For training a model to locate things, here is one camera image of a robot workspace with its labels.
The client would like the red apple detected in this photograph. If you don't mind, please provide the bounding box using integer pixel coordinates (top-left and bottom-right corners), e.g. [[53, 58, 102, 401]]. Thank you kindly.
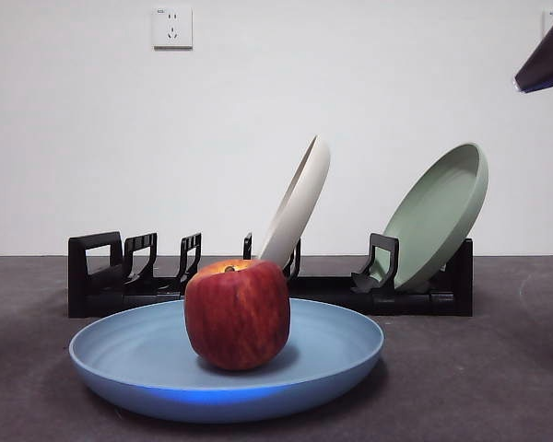
[[183, 259, 291, 372]]

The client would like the blue plate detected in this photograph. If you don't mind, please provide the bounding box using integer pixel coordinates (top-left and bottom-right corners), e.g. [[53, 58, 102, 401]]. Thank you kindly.
[[68, 297, 385, 424]]

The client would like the green plate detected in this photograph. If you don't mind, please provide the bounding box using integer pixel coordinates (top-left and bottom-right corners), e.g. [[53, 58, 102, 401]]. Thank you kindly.
[[381, 142, 490, 291]]

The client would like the black plate rack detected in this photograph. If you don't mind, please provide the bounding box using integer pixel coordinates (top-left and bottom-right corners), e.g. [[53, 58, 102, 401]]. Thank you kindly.
[[67, 230, 474, 319]]

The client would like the cream plate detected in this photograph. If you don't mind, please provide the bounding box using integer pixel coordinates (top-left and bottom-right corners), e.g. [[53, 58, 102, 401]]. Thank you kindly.
[[257, 134, 332, 273]]

